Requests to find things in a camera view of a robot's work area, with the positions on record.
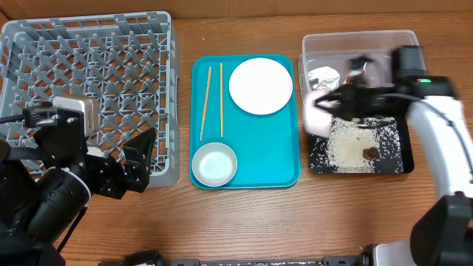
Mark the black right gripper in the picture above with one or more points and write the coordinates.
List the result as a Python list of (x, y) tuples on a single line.
[(346, 98)]

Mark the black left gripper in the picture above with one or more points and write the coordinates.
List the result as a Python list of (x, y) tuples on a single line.
[(137, 167)]

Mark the red snack wrapper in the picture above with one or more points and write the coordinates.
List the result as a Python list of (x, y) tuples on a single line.
[(356, 74)]

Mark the white tissue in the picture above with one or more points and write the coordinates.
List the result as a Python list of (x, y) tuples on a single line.
[(323, 78)]

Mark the white pink bowl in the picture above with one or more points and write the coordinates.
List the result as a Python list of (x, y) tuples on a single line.
[(316, 121)]

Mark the brown food piece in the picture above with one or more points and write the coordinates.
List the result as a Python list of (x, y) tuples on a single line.
[(371, 153)]

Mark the wooden chopstick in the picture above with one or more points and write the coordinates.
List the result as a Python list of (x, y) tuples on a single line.
[(221, 101), (205, 103)]

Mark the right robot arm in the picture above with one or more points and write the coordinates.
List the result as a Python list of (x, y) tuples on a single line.
[(442, 236)]

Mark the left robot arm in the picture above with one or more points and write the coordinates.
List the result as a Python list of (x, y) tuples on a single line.
[(45, 191)]

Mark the black plastic tray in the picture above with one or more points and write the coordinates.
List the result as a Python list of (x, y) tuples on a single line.
[(404, 147)]

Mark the clear plastic bin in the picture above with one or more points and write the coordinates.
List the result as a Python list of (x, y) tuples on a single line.
[(336, 50)]

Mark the grey small bowl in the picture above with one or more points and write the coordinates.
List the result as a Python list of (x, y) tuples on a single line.
[(214, 164)]

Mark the large white plate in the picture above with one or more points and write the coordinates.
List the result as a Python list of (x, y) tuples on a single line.
[(260, 86)]

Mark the teal serving tray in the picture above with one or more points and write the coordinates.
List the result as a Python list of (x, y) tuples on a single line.
[(266, 146)]

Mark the grey dish rack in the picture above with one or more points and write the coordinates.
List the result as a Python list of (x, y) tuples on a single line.
[(128, 62)]

